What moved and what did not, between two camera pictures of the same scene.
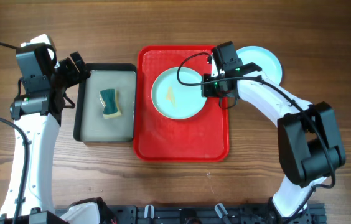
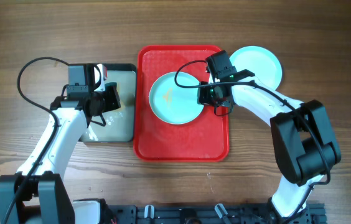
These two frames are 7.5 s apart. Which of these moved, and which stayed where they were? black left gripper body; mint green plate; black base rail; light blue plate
Moved: mint green plate; black left gripper body
Stayed: light blue plate; black base rail
